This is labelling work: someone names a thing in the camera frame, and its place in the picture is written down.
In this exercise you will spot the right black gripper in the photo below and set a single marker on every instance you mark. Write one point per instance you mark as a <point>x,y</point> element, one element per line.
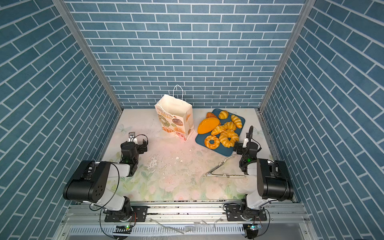
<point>249,143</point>

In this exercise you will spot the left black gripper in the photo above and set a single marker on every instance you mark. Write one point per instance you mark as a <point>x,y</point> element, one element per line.
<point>140,147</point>

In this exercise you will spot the long croissant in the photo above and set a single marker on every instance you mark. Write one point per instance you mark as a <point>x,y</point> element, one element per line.
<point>218,129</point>

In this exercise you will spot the silver metal tongs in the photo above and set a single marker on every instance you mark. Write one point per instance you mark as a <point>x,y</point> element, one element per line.
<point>219,171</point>

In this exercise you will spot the large orange oval bread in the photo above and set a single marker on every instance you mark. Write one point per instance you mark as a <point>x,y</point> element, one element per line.
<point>207,125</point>

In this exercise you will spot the white printed paper bag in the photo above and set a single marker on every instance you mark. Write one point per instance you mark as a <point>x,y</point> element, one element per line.
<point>175,115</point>

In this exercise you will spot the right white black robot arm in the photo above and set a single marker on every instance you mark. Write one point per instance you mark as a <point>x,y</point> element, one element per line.
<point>272,181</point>

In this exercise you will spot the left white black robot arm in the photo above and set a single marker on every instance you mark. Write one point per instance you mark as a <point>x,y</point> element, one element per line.
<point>89,184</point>

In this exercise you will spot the brown bread piece top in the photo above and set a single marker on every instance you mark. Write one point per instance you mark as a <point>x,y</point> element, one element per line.
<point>211,115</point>

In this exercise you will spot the croissant right on tray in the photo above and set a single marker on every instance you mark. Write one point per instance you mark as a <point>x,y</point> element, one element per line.
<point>237,121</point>

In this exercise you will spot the dark blue tray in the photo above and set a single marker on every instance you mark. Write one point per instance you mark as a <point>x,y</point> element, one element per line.
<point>200,139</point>

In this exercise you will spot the small round croissant top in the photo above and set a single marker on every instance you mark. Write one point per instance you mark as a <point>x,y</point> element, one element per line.
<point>223,115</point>

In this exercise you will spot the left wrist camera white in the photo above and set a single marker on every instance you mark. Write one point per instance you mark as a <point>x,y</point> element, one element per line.
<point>132,137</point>

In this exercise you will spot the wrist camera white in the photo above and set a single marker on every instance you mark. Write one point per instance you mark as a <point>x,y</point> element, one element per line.
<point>132,137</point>
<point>246,140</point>

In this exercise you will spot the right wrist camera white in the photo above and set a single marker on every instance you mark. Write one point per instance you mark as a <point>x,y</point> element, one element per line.
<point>246,140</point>

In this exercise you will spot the ring donut bread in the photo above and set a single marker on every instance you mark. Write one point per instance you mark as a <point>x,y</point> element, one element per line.
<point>212,142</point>

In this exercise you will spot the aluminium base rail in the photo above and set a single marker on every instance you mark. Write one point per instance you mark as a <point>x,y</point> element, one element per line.
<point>191,220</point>

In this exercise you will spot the left aluminium corner post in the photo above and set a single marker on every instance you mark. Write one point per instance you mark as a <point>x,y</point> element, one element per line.
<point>77,34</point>

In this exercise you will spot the aluminium corner post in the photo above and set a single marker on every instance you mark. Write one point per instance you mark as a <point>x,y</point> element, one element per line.
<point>77,34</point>
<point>288,49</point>

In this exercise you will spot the right aluminium corner post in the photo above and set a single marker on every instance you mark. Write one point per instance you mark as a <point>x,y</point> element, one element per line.
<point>288,49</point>

